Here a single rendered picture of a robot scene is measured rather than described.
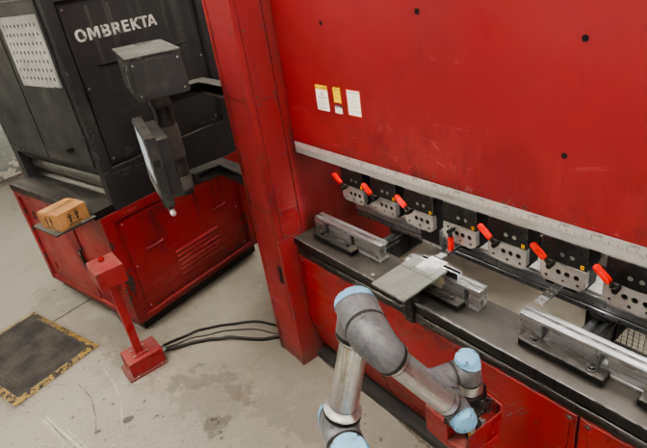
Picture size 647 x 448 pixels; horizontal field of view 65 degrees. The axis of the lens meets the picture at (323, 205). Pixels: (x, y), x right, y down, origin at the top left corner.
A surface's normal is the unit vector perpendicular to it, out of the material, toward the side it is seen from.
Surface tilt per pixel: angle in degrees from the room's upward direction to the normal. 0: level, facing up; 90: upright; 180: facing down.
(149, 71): 90
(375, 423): 0
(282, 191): 90
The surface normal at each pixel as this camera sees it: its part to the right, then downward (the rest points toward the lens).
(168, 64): 0.44, 0.35
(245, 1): 0.62, 0.27
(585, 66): -0.77, 0.38
